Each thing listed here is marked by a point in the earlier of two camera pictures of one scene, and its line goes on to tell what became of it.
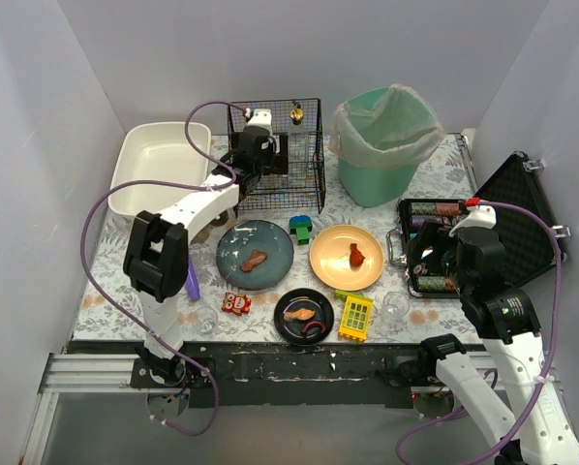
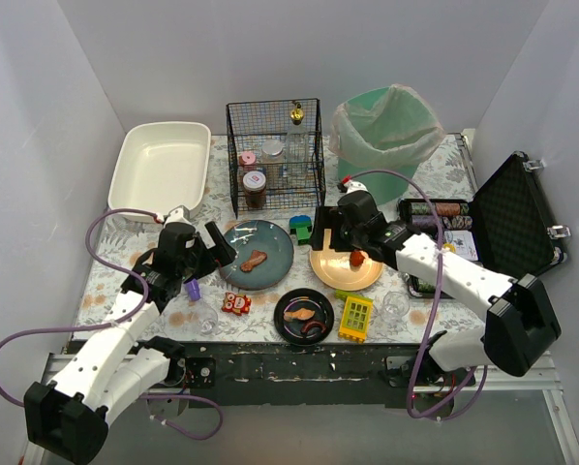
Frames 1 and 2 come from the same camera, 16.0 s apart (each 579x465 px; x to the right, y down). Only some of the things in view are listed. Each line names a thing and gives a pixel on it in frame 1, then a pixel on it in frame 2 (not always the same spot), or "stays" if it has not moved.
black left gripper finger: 281,159 to 224,251
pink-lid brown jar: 221,219 to 254,185
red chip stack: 447,208 stays
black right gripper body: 426,249 to 335,232
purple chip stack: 419,220 stays
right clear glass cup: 396,305 stays
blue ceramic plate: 237,243 stays
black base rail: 289,374 stays
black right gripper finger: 427,245 to 322,221
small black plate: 305,331 stays
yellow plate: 330,258 stays
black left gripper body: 280,153 to 204,253
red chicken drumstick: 356,257 stays
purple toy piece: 192,285 stays
